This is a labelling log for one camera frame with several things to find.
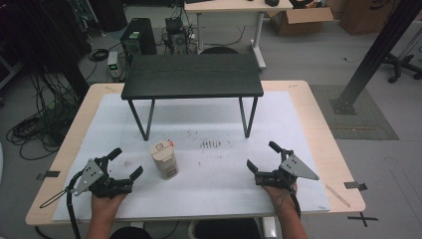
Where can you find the white foam mat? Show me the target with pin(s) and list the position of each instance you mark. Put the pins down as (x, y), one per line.
(215, 186)

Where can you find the black computer tower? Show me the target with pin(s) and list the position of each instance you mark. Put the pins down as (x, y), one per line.
(139, 36)

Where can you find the beige cylindrical container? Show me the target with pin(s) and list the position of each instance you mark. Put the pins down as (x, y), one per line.
(164, 161)

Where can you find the light wooden table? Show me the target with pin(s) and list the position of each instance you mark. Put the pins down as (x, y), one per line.
(71, 146)

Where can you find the person's right hand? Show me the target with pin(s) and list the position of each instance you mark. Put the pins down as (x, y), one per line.
(282, 198)

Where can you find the black metal column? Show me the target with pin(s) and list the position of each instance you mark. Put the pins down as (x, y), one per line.
(378, 49)

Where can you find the black chair seat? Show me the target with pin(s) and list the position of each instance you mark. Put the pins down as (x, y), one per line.
(227, 229)

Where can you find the black tape strip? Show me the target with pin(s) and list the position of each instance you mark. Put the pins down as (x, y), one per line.
(355, 186)
(49, 174)

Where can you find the black tape cross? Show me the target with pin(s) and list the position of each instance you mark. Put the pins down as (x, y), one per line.
(362, 219)

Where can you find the open computer case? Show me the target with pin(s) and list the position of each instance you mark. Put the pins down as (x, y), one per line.
(175, 36)

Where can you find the black curtain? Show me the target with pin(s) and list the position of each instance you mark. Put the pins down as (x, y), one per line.
(40, 30)

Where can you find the open cardboard box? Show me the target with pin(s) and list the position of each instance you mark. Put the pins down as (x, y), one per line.
(298, 21)

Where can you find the person's left hand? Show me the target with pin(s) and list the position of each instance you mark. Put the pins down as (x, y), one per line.
(104, 207)

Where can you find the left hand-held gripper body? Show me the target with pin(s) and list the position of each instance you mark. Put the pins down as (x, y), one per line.
(99, 182)

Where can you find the black small shelf table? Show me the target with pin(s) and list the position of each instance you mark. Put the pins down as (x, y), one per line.
(192, 74)

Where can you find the grey power supply unit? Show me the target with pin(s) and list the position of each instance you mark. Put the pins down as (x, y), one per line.
(113, 64)

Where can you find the black office chair base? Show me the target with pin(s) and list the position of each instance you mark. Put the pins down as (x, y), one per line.
(399, 64)

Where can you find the black round chair back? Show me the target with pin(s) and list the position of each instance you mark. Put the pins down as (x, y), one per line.
(219, 50)

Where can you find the large closed cardboard box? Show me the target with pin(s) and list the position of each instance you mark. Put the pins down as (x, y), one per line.
(365, 15)

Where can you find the grey floor mat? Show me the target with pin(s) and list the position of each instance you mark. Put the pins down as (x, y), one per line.
(365, 126)

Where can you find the clear plastic strip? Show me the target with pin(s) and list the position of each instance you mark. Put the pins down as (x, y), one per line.
(336, 195)

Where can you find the white-legged wooden desk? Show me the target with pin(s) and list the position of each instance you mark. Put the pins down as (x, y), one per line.
(232, 6)

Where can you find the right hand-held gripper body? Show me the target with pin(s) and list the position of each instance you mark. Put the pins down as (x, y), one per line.
(288, 169)

